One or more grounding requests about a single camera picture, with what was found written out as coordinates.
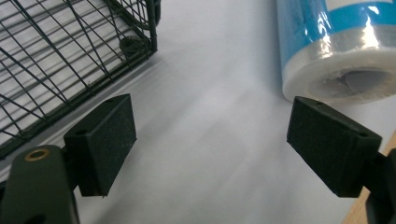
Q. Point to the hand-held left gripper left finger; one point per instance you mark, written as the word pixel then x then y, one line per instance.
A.
pixel 99 146

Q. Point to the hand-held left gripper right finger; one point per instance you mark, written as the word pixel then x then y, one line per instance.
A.
pixel 330 146

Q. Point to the blue and white plastic roll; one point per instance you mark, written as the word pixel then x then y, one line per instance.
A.
pixel 336 46

